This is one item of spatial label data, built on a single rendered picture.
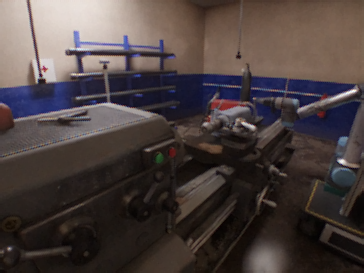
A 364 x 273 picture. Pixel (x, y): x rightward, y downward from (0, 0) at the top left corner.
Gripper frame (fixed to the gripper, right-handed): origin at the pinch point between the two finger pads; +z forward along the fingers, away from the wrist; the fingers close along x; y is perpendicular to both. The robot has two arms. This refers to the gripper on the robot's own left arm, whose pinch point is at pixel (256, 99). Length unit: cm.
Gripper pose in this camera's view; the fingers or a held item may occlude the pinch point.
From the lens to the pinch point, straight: 166.4
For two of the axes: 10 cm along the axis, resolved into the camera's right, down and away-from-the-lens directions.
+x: -6.6, 3.6, -6.6
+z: -7.5, -2.4, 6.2
